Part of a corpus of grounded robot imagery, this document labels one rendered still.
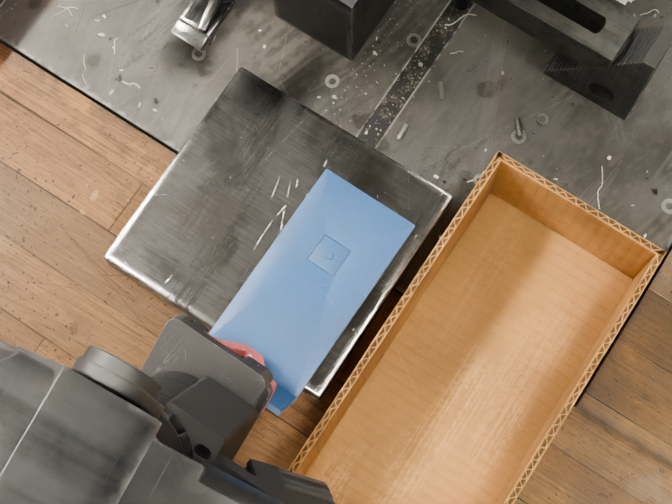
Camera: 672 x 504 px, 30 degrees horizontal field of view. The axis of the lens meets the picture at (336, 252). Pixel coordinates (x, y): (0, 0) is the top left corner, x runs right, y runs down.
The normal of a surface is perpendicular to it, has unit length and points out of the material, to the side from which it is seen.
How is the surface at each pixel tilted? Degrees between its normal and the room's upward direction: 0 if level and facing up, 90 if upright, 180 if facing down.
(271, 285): 0
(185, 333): 30
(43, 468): 39
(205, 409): 61
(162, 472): 3
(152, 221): 0
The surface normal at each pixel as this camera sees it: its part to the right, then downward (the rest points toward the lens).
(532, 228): -0.01, -0.25
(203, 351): -0.28, 0.18
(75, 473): 0.55, 0.08
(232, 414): 0.48, -0.83
